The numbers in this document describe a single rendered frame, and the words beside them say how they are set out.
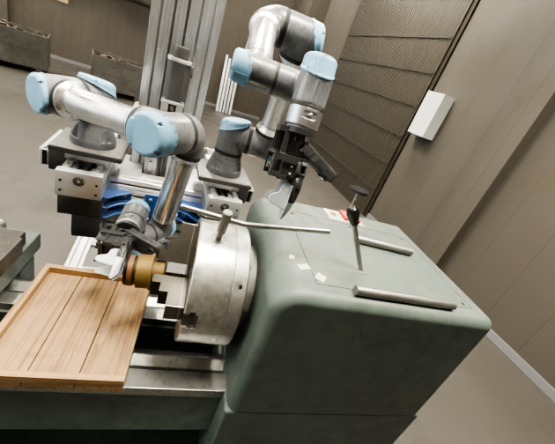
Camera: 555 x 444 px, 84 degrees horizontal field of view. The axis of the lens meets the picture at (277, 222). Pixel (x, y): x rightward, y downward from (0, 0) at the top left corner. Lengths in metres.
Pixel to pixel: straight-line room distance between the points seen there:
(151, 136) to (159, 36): 0.61
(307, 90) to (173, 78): 0.73
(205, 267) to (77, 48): 9.92
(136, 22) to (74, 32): 1.54
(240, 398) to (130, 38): 9.82
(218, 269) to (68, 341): 0.43
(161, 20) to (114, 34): 8.87
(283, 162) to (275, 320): 0.33
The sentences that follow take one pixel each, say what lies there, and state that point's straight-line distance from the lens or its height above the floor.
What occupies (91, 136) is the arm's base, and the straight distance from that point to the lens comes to 1.28.
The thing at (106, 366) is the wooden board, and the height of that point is 0.88.
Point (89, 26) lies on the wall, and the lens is 10.35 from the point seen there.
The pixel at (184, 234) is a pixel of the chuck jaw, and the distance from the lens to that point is 0.82.
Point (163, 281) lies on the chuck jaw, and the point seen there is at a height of 1.10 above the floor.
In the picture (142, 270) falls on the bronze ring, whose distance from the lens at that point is 0.81.
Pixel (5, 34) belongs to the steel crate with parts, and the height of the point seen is 0.56.
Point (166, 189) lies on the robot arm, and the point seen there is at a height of 1.16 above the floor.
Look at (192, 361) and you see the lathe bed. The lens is 0.95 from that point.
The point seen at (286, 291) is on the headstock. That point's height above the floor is 1.24.
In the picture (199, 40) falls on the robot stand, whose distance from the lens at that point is 1.40.
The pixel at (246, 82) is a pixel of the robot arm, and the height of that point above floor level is 1.56.
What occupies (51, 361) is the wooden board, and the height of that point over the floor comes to 0.89.
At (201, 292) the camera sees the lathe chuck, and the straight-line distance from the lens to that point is 0.69.
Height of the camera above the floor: 1.61
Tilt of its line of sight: 25 degrees down
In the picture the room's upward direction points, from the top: 21 degrees clockwise
